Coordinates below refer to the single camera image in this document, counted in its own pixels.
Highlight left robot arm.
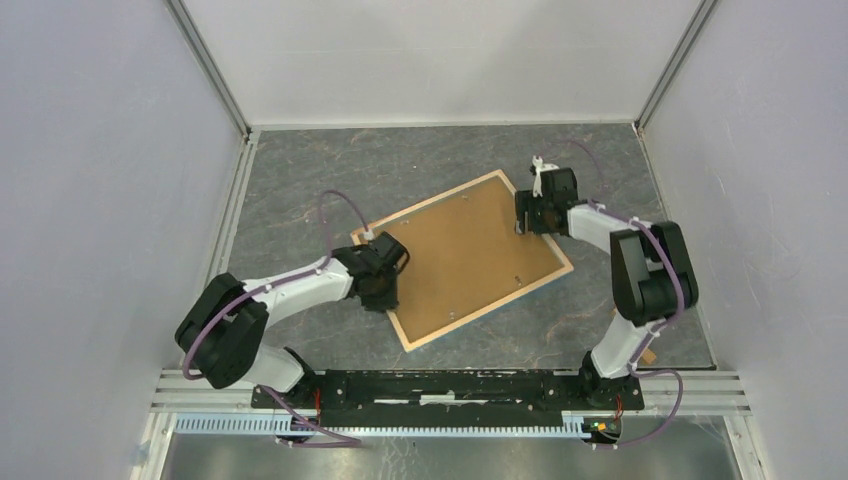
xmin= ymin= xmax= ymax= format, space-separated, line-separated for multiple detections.
xmin=175 ymin=232 xmax=411 ymax=408

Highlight corner aluminium profile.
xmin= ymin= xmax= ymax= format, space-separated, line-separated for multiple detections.
xmin=633 ymin=0 xmax=720 ymax=137
xmin=164 ymin=0 xmax=252 ymax=139

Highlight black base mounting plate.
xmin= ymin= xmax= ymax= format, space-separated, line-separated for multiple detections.
xmin=281 ymin=369 xmax=645 ymax=427

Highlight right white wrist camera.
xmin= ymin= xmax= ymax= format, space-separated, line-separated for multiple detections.
xmin=531 ymin=155 xmax=560 ymax=198

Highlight left corner aluminium profile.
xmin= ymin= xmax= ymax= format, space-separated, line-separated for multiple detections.
xmin=164 ymin=0 xmax=252 ymax=139

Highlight right corner aluminium profile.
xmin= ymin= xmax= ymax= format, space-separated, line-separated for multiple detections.
xmin=633 ymin=0 xmax=720 ymax=137

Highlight aluminium rail frame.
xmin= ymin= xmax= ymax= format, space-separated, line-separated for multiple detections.
xmin=132 ymin=370 xmax=771 ymax=479

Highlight toothed cable duct strip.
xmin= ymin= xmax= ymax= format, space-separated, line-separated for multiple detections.
xmin=174 ymin=413 xmax=590 ymax=440

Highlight brown cardboard backing board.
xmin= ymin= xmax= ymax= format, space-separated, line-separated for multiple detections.
xmin=369 ymin=170 xmax=574 ymax=352

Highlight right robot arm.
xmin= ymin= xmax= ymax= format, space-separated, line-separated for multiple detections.
xmin=514 ymin=157 xmax=699 ymax=408

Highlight wooden picture frame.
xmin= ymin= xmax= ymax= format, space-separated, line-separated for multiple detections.
xmin=349 ymin=169 xmax=576 ymax=354

